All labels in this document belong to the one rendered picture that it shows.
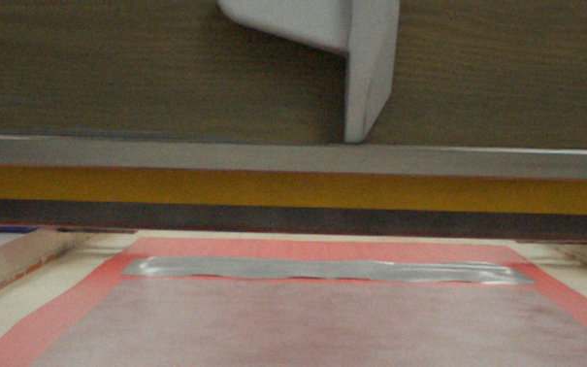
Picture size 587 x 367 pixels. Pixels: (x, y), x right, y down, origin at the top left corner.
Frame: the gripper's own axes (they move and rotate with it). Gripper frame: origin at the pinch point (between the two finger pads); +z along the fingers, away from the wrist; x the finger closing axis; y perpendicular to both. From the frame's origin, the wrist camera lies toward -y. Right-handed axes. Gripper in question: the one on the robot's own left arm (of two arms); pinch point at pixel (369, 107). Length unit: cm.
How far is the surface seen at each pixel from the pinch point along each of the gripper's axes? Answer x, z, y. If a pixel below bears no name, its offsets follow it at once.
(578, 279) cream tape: -37.7, 14.0, -22.5
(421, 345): -16.7, 14.0, -5.2
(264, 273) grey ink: -35.4, 13.7, 5.2
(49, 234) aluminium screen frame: -40.0, 11.6, 25.2
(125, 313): -22.4, 14.0, 14.2
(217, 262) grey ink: -37.8, 13.3, 9.5
